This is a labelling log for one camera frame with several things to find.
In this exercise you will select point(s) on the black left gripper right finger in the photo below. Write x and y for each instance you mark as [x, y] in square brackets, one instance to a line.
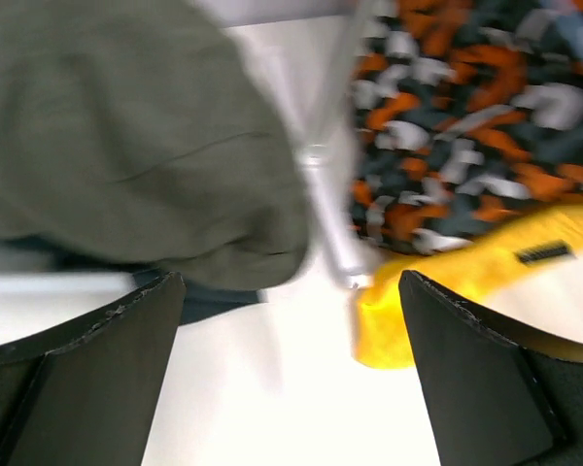
[497, 391]

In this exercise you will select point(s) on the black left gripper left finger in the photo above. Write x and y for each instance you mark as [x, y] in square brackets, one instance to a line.
[85, 391]

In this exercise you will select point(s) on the yellow shorts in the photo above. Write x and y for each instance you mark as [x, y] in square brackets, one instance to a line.
[531, 269]

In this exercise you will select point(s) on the dark navy shorts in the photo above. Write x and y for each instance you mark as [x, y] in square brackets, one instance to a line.
[200, 302]

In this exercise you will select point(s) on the olive green shorts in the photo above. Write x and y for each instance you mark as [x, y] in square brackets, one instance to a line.
[130, 132]

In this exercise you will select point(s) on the camouflage patterned shorts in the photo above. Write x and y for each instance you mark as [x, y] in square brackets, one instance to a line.
[470, 114]

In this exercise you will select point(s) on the white perforated plastic basket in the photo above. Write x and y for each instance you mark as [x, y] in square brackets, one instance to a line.
[53, 281]

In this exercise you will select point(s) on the white steel clothes rack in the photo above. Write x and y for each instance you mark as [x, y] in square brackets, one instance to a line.
[314, 152]

